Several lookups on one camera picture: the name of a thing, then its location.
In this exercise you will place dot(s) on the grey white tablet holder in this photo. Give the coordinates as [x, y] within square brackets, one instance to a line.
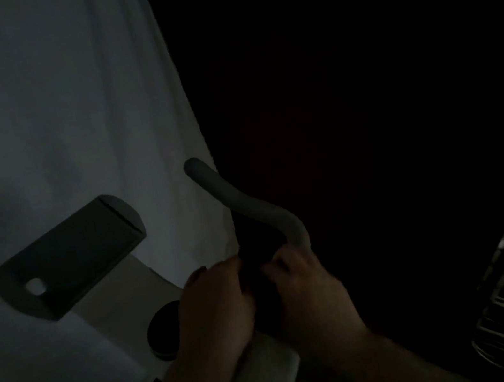
[69, 259]

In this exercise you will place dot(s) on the person's right hand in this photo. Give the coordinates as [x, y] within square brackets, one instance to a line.
[315, 299]

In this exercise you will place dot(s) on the person's right forearm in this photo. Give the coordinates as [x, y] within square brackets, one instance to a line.
[399, 366]

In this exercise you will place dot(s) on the person's left hand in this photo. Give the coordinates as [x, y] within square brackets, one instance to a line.
[215, 311]

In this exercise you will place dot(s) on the white exercise bike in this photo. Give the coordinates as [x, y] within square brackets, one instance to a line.
[261, 381]

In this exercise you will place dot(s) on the white hanging sheet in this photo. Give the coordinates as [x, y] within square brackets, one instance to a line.
[21, 93]

